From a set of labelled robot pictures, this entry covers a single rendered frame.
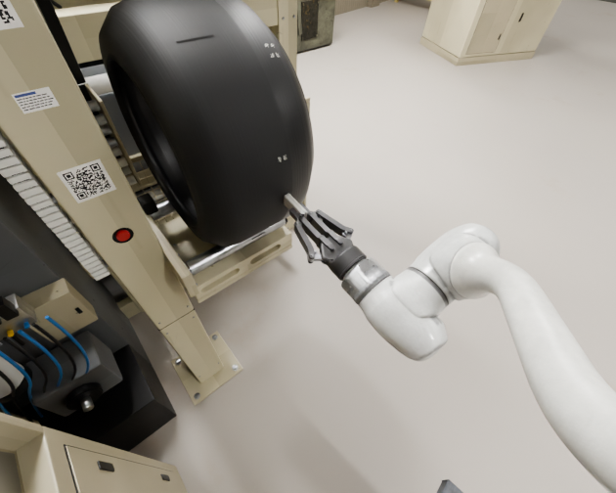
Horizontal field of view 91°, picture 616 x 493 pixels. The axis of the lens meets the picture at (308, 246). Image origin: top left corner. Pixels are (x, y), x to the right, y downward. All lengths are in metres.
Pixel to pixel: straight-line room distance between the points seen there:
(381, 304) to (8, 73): 0.69
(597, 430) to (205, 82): 0.65
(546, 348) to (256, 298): 1.63
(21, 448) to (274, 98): 0.83
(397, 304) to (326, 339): 1.21
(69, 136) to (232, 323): 1.34
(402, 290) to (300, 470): 1.17
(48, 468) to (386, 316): 0.69
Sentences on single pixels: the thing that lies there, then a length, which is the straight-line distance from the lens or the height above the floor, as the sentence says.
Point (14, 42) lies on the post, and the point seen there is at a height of 1.46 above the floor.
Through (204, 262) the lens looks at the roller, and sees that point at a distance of 0.91.
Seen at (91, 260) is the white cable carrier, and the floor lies 1.02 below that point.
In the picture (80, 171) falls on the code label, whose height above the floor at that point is 1.25.
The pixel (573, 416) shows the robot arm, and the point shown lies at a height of 1.33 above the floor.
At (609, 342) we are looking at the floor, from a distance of 2.50.
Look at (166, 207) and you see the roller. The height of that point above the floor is 0.91.
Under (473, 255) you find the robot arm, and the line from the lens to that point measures 0.59.
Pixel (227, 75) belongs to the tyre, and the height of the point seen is 1.39.
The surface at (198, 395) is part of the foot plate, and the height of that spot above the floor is 0.02.
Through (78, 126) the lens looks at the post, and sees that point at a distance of 0.71.
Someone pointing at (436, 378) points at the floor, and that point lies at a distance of 1.83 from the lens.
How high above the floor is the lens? 1.61
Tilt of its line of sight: 50 degrees down
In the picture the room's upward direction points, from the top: 3 degrees clockwise
